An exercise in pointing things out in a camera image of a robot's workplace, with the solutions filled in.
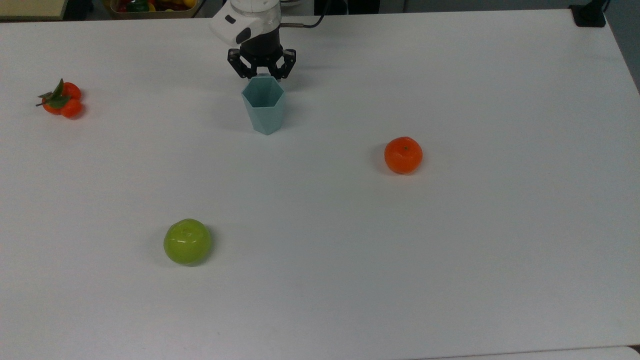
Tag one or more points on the small oranges cluster with leaves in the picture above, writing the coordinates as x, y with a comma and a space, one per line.
71, 107

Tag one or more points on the black corner table clamp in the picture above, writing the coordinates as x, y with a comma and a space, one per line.
587, 17

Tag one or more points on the white adjoining table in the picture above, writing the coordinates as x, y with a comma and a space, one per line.
550, 355

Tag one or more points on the yellow toy fruit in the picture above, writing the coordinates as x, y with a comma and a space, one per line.
188, 3

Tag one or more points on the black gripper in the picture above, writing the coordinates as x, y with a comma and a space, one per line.
262, 42

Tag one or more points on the black box behind table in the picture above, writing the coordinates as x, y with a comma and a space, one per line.
365, 5

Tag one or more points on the teal hexagonal mug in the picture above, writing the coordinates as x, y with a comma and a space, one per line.
264, 117

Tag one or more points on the tan fruit bin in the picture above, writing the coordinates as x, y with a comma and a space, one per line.
155, 15

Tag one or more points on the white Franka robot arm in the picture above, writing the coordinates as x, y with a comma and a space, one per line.
250, 15

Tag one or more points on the green apple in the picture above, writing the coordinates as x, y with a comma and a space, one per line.
187, 242

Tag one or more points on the single orange tangerine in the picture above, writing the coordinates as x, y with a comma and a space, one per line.
403, 156

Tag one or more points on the green toy vegetable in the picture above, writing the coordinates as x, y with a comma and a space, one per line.
137, 6

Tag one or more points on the light wooden board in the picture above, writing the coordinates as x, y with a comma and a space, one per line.
30, 7

